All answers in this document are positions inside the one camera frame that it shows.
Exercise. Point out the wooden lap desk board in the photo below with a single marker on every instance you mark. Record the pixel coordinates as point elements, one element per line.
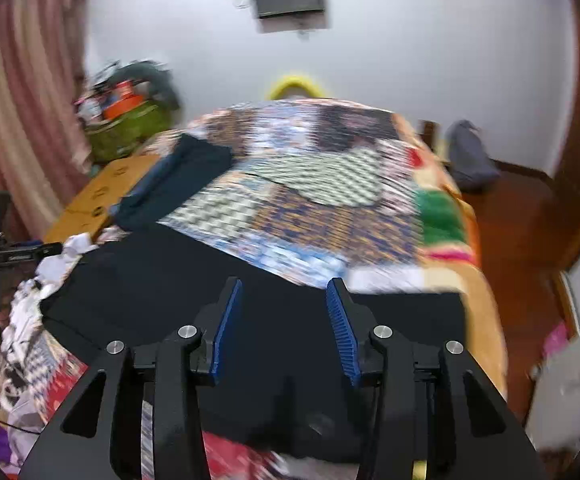
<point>99,185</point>

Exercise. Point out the folded dark blue clothes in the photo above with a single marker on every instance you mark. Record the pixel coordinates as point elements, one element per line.
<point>179,180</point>

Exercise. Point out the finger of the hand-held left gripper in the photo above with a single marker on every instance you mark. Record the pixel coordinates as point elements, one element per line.
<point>29,254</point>

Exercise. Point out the striped pink curtain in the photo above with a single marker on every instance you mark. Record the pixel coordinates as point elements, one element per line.
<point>14,85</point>

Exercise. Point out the black pants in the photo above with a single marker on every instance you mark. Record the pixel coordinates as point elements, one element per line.
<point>169,280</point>

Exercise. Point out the yellow bed frame hoop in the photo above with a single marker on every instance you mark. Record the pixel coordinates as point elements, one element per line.
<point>295,81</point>

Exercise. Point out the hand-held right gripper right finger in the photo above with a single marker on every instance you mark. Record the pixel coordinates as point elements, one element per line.
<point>342,330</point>

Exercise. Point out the grey cloth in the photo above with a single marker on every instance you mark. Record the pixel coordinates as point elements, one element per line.
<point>162,85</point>

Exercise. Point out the grey backpack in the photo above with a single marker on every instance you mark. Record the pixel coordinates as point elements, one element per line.
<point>470,157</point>

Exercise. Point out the white wardrobe door panel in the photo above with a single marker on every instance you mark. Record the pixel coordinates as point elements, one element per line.
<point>570,395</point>

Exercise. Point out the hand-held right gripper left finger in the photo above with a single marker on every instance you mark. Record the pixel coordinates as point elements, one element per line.
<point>227,330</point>

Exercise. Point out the patchwork blanket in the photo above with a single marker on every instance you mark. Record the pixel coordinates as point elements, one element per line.
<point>320,200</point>

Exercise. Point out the orange box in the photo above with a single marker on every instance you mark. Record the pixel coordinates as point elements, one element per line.
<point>119,107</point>

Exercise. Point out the green basket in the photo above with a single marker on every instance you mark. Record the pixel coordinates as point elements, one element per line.
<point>124,135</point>

